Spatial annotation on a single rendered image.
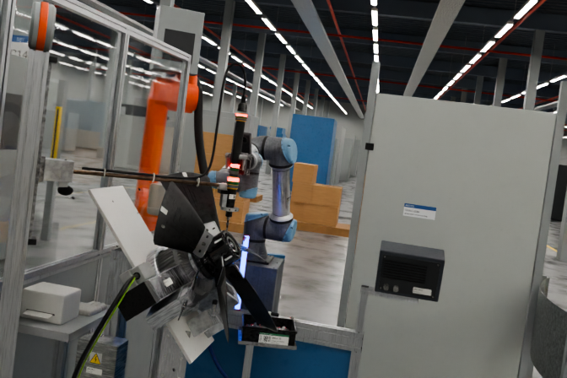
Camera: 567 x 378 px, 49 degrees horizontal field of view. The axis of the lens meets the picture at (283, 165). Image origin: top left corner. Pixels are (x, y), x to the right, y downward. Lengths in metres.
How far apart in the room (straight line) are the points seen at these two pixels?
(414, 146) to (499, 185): 0.58
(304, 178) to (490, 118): 7.79
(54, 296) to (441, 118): 2.61
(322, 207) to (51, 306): 9.47
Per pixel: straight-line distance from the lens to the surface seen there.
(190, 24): 6.32
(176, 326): 2.23
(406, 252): 2.57
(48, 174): 2.16
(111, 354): 2.30
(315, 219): 11.62
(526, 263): 4.16
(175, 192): 2.08
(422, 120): 4.04
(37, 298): 2.42
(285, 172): 2.92
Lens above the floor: 1.62
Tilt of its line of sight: 2 degrees down
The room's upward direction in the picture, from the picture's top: 7 degrees clockwise
